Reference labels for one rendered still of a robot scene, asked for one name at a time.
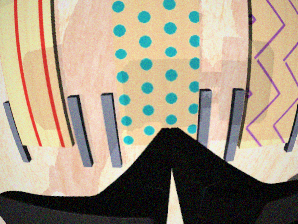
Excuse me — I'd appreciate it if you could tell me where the beige strip with teal dots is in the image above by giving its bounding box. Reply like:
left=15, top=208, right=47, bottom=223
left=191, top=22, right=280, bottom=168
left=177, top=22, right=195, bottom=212
left=110, top=0, right=200, bottom=145

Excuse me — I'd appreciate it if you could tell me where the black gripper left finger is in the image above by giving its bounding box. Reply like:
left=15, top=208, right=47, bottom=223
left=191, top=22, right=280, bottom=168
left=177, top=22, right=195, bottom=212
left=0, top=128, right=172, bottom=224

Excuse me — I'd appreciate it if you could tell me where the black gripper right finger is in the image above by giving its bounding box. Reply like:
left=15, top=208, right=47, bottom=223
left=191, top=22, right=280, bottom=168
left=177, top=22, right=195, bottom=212
left=170, top=127, right=298, bottom=224

